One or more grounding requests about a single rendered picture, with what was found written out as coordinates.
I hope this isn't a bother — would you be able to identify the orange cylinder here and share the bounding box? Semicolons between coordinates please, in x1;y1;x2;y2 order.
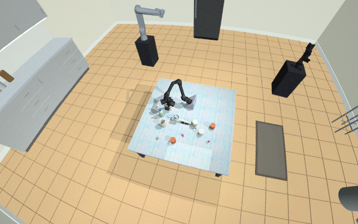
170;137;176;144
209;123;215;130

